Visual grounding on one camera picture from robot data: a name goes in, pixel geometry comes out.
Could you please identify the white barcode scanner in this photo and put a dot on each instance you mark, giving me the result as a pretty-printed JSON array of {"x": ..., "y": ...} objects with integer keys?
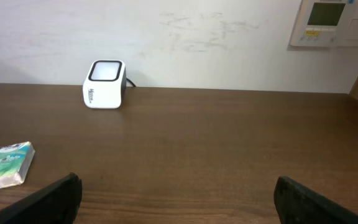
[{"x": 105, "y": 84}]

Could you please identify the green tissue pack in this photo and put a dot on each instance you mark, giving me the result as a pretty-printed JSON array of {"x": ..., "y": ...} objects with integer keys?
[{"x": 15, "y": 161}]

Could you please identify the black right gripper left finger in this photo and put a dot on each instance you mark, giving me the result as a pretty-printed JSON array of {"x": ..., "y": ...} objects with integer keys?
[{"x": 58, "y": 203}]

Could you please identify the beige wall control panel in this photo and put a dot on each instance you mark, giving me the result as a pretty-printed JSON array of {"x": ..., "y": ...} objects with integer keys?
[{"x": 326, "y": 23}]

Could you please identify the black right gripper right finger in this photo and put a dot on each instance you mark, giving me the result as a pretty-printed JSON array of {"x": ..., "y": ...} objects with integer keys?
[{"x": 296, "y": 203}]

